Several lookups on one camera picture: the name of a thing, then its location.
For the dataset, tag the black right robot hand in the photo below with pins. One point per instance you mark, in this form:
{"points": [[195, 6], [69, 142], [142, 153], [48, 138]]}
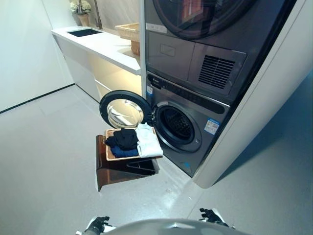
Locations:
{"points": [[212, 216]]}

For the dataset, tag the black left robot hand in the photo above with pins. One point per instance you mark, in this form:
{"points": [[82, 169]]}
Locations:
{"points": [[97, 224]]}

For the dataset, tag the grey front-load washing machine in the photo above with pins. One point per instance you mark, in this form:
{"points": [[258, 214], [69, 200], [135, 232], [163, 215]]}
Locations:
{"points": [[188, 127]]}

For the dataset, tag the round washing machine door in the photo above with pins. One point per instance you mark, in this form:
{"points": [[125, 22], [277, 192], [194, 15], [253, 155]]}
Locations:
{"points": [[123, 110]]}

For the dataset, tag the grey robot torso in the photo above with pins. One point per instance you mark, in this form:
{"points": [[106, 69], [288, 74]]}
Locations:
{"points": [[168, 227]]}

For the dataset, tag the brown wooden stool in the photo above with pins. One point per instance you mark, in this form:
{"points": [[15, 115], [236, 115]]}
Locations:
{"points": [[115, 171]]}

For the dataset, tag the wooden laundry tray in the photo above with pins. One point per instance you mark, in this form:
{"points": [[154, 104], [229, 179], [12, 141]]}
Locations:
{"points": [[122, 156]]}

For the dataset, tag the navy blue garment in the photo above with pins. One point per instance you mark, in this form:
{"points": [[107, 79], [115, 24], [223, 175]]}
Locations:
{"points": [[122, 153]]}

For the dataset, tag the black garment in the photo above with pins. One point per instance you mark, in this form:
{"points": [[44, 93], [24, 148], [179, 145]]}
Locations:
{"points": [[124, 140]]}

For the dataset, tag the white garment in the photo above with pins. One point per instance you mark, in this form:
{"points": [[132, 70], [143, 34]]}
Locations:
{"points": [[148, 142]]}

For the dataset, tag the white counter cabinet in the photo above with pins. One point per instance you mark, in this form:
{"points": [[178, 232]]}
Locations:
{"points": [[97, 56]]}

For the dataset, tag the grey stacked dryer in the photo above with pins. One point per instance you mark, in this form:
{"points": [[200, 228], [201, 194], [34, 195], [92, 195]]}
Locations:
{"points": [[195, 41]]}

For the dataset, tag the woven wicker basket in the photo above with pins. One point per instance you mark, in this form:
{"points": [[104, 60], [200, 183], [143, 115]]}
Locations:
{"points": [[130, 36]]}

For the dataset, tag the black inset sink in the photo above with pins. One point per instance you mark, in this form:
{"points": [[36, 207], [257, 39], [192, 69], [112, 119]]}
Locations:
{"points": [[84, 32]]}

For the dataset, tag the bronze faucet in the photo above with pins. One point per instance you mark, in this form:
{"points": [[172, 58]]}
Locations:
{"points": [[97, 14]]}

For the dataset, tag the potted white flowers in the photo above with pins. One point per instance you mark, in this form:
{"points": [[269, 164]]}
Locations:
{"points": [[82, 11]]}

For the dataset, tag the white appliance enclosure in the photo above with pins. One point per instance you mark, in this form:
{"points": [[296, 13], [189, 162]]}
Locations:
{"points": [[254, 102]]}

